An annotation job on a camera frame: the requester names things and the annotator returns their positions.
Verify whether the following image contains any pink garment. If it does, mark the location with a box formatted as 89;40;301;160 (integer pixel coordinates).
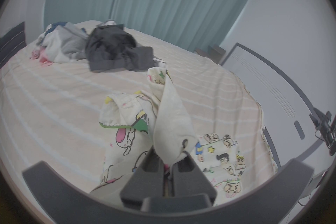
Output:
29;48;53;66

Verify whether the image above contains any black garment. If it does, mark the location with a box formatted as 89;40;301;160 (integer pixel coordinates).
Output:
85;25;154;72

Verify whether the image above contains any white printed pyjama top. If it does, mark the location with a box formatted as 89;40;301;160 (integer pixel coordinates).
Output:
89;67;247;208

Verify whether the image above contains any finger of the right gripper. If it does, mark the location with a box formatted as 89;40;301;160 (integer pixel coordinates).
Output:
313;108;332;121
309;113;325;131

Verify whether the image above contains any white grey blue knit sweater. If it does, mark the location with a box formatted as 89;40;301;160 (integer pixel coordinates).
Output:
37;21;90;63

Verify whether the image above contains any bed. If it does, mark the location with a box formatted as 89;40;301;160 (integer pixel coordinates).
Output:
0;19;331;208

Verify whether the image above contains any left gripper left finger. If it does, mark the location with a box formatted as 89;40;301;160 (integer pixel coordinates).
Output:
120;149;165;210

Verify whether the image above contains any grey bedside table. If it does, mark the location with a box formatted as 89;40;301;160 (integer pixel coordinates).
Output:
195;44;226;64

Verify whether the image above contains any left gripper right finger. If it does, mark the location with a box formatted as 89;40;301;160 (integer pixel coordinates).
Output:
172;151;218;205

